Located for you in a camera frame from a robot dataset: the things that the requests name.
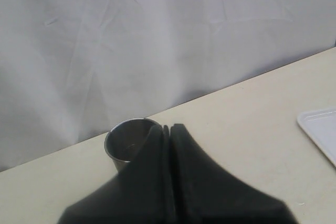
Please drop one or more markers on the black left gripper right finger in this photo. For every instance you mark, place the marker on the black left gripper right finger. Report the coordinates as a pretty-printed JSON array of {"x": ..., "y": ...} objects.
[{"x": 206, "y": 193}]

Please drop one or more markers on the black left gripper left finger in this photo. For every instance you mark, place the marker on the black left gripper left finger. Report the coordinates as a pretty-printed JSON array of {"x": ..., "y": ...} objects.
[{"x": 142, "y": 192}]

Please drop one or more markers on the stainless steel cup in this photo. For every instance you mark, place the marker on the stainless steel cup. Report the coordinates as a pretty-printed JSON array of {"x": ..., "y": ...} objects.
[{"x": 124, "y": 141}]

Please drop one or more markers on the white rectangular tray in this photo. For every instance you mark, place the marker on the white rectangular tray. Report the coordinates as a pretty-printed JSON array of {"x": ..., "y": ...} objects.
[{"x": 319, "y": 126}]

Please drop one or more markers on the white backdrop curtain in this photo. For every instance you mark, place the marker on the white backdrop curtain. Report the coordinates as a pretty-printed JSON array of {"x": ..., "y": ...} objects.
[{"x": 72, "y": 69}]

